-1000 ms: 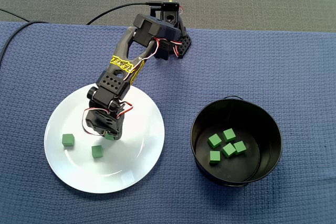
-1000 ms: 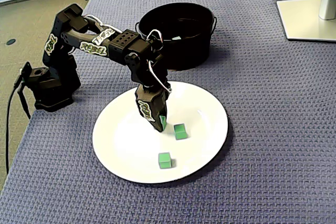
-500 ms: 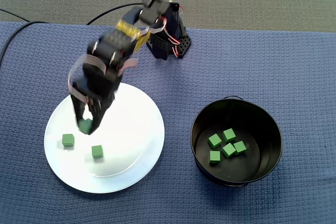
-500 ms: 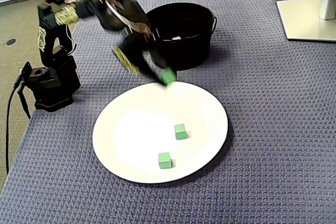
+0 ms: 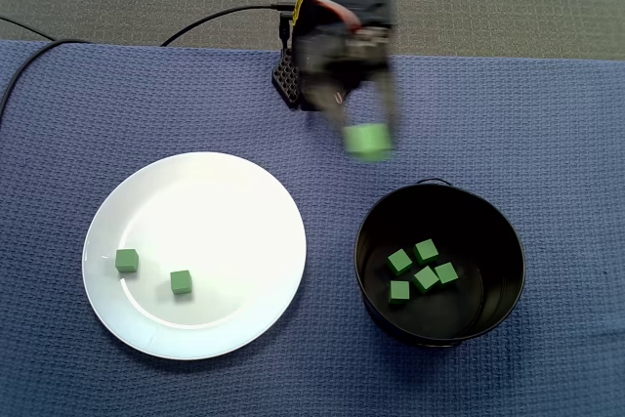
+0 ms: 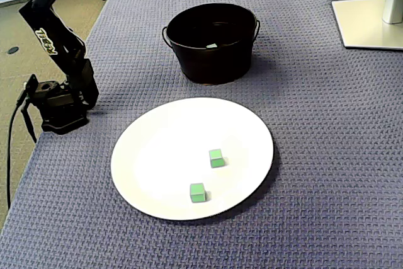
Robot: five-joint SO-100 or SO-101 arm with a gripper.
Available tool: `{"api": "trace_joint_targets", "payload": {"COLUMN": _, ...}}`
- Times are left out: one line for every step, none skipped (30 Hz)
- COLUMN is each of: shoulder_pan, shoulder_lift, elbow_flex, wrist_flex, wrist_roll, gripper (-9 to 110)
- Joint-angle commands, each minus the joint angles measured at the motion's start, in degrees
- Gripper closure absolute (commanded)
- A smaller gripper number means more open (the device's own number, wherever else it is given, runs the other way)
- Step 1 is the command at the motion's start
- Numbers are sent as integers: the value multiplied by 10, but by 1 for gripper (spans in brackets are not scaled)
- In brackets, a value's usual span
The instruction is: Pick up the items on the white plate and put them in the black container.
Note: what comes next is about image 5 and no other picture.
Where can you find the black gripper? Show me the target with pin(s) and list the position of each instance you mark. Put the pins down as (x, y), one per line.
(349, 69)

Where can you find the green cube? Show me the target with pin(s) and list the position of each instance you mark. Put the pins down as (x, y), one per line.
(399, 291)
(180, 282)
(426, 251)
(445, 272)
(127, 261)
(399, 261)
(367, 142)
(426, 279)

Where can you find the white round plate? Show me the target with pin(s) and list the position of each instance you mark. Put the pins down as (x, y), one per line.
(195, 329)

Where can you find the black table clamp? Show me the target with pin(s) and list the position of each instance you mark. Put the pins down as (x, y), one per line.
(282, 31)

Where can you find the black metal bucket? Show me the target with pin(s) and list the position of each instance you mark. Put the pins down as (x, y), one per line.
(488, 251)

